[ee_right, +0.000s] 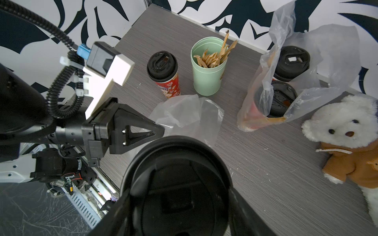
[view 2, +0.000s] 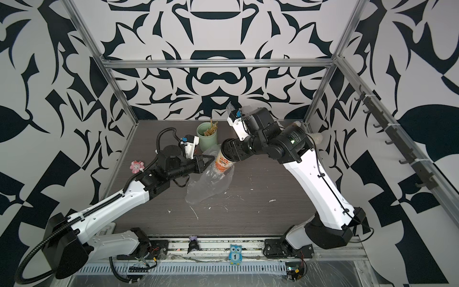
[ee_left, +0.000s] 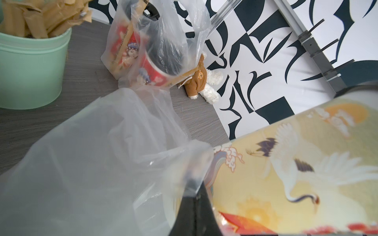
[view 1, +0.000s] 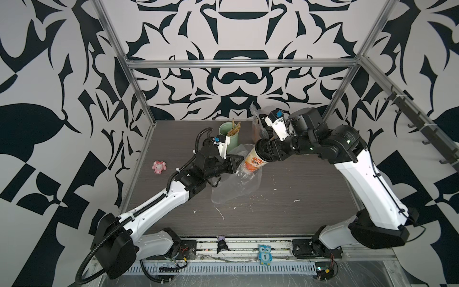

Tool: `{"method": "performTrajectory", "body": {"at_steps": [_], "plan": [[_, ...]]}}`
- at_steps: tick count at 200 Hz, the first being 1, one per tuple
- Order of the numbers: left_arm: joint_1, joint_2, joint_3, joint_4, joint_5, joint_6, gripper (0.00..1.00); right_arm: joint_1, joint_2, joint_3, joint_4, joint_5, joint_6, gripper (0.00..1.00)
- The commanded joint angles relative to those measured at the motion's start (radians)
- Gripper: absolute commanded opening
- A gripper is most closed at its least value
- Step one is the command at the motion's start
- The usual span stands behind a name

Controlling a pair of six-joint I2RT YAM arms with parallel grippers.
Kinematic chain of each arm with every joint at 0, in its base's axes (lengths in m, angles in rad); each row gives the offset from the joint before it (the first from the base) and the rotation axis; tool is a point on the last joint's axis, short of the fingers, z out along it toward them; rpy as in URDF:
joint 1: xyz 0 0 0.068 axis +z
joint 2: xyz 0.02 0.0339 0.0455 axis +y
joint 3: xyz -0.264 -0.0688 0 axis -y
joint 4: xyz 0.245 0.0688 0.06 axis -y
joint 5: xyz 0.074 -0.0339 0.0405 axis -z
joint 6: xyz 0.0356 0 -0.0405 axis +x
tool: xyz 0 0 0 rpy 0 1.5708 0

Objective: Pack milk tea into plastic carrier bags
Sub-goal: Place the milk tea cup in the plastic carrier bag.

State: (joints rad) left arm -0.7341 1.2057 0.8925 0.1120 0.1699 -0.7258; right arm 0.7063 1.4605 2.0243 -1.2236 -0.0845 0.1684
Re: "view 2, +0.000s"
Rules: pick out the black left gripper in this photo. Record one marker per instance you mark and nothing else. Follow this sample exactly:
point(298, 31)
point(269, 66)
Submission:
point(198, 162)

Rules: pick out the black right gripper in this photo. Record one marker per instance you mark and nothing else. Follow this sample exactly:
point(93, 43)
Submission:
point(235, 144)

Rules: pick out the pale milk tea cup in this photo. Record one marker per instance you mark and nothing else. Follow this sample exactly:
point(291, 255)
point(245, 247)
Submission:
point(222, 164)

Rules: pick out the clear plastic carrier bag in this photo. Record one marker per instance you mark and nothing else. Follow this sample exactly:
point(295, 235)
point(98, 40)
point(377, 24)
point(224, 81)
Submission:
point(231, 107)

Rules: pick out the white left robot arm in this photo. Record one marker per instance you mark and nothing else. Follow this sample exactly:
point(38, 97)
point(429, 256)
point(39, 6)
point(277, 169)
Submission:
point(71, 242)

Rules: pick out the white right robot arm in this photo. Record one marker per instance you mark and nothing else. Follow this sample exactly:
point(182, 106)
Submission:
point(295, 148)

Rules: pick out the bundle of paper straws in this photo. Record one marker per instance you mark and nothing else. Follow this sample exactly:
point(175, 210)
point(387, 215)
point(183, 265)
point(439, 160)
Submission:
point(211, 129)

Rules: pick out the green straw holder cup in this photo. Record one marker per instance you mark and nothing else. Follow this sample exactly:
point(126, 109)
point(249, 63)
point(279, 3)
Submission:
point(206, 141)

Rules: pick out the pink plush toy figure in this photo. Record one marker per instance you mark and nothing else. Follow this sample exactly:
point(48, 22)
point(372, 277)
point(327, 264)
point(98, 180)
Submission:
point(137, 166)

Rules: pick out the white teddy bear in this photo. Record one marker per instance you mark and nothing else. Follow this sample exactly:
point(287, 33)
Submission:
point(314, 138)

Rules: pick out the blue owl figure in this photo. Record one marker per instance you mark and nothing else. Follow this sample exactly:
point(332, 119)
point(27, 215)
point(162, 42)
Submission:
point(235, 254)

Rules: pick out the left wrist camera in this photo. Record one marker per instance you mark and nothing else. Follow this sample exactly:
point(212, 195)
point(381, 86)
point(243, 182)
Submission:
point(189, 144)

